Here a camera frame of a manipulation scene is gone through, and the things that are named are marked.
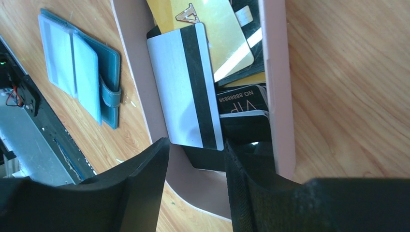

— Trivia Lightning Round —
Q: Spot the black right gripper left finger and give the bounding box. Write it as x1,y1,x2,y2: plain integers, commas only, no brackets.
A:
0,138,170,232

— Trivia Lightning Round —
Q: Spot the teal leather card holder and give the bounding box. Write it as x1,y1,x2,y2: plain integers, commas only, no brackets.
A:
38,8,122,130

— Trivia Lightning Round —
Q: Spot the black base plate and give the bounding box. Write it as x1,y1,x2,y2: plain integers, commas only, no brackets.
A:
0,39,96,186

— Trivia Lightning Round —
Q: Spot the white striped card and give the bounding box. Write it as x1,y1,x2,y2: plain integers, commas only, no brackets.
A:
147,23,224,151

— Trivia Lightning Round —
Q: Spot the black VIP card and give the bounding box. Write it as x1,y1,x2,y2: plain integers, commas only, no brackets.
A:
217,84,269,114

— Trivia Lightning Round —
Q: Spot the beige oval tray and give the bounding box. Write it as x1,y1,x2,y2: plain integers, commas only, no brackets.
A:
111,0,295,220

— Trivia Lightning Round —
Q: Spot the gold credit card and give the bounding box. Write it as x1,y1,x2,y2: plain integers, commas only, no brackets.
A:
147,0,254,82

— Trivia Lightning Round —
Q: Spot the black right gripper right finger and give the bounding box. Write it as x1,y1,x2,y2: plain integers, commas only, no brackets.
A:
224,141,410,232

